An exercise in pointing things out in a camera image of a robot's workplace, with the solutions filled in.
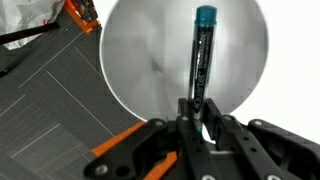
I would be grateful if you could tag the teal capped marker pen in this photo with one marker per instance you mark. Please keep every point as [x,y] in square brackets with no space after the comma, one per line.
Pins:
[202,66]

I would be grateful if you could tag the white ceramic bowl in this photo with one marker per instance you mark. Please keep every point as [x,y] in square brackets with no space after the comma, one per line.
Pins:
[140,66]

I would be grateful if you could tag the white plastic bag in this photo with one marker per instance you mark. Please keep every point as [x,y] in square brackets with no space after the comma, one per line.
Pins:
[23,16]

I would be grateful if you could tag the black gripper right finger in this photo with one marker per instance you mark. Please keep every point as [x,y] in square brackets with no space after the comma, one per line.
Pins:
[266,150]

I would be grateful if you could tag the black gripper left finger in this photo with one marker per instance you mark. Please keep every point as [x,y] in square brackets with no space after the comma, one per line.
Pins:
[133,150]

